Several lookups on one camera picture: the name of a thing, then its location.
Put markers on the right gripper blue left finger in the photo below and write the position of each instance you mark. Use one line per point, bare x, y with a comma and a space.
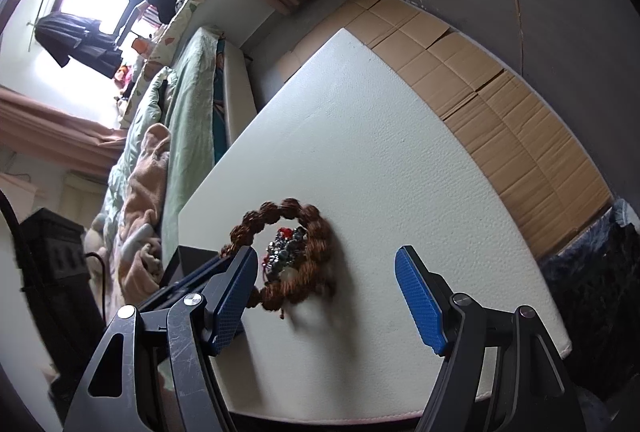
226, 297

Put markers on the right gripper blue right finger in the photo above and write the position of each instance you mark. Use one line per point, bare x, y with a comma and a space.
422, 294

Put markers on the black jewelry box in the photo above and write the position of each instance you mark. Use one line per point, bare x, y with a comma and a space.
187, 261

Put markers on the plush toy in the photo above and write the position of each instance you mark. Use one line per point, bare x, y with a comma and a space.
95, 248

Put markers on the peach fleece blanket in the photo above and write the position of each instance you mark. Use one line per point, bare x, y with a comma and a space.
137, 256

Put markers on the white foam board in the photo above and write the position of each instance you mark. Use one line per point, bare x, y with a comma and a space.
347, 135

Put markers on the left pink curtain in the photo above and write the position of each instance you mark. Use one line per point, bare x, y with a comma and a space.
31, 127

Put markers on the cardboard floor sheets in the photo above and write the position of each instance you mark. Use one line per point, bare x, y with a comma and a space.
542, 175

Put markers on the pale green quilt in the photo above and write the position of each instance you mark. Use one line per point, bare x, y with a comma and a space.
153, 106

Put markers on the bed with green sheet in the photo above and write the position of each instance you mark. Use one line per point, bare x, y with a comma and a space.
213, 106

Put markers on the hanging dark clothes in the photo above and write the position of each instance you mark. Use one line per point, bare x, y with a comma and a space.
66, 37

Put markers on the floral window seat cushion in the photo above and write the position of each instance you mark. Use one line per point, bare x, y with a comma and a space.
163, 47

